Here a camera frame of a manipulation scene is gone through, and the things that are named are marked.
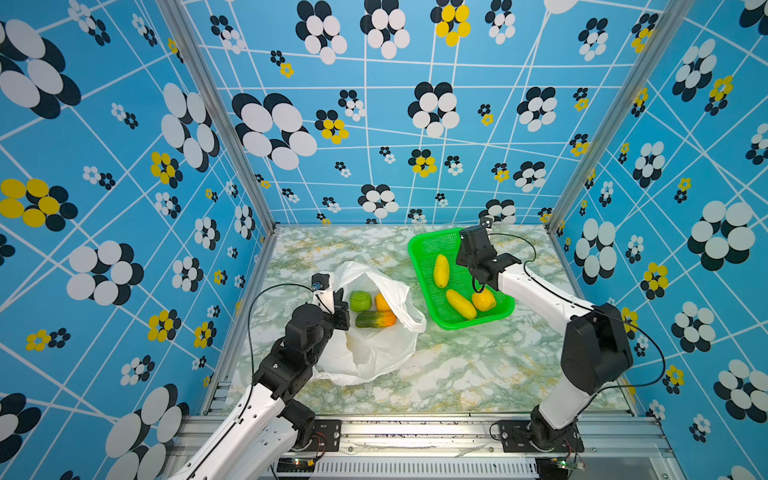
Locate orange yellow toy fruit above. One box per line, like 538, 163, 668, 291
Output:
375, 293, 392, 312

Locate left aluminium frame post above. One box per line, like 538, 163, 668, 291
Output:
157, 0, 277, 234

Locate front aluminium rail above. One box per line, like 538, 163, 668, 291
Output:
161, 413, 685, 480

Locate aluminium frame post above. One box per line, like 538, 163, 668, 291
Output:
157, 0, 277, 234
547, 0, 697, 232

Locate white plastic bag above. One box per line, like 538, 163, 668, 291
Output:
314, 261, 426, 386

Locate green plastic basket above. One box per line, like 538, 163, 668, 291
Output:
408, 228, 516, 331

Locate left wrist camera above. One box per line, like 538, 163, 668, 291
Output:
311, 273, 335, 314

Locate orange toy mango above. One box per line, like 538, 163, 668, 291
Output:
355, 311, 397, 329

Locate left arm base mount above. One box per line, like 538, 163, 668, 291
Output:
291, 418, 342, 453

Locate right aluminium frame post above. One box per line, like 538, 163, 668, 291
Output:
547, 0, 697, 232

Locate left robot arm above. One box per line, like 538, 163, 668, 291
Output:
171, 289, 350, 479

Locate long yellow toy mango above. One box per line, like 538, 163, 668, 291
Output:
433, 254, 450, 289

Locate green toy fruit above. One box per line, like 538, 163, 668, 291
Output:
349, 291, 373, 313

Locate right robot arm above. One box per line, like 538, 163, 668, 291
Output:
456, 226, 633, 451

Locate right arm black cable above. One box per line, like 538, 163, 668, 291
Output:
471, 231, 668, 397

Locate wrinkled yellow toy fruit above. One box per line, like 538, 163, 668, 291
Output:
471, 288, 497, 312

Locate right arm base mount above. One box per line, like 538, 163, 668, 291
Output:
489, 420, 585, 454

